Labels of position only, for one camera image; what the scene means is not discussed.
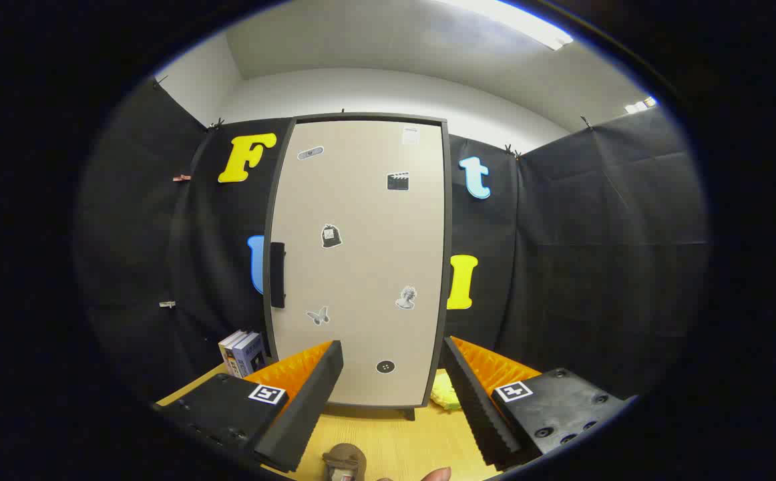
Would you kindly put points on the long ceiling light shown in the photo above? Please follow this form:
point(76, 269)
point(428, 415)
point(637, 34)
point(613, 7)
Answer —
point(528, 27)

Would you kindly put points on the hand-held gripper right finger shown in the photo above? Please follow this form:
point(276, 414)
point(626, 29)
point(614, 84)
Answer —
point(478, 401)

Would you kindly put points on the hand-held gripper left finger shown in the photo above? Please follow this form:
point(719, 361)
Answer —
point(308, 407)

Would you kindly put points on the black backdrop cloth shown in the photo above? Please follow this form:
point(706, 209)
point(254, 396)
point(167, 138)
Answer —
point(595, 267)

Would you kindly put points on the small ceiling light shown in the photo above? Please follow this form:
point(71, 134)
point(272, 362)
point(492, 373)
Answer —
point(640, 105)

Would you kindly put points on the purple spine book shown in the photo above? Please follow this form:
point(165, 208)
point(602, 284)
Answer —
point(229, 354)

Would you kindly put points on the brown fuzzy shoe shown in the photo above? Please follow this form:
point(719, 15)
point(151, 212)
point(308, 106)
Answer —
point(344, 457)

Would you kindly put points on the yellow plush toy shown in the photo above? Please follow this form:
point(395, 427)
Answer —
point(445, 397)

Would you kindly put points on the grey shoe cabinet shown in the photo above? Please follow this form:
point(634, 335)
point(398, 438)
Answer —
point(447, 200)

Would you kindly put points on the black binder clip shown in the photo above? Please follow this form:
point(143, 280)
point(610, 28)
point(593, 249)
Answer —
point(512, 151)
point(159, 81)
point(586, 122)
point(216, 125)

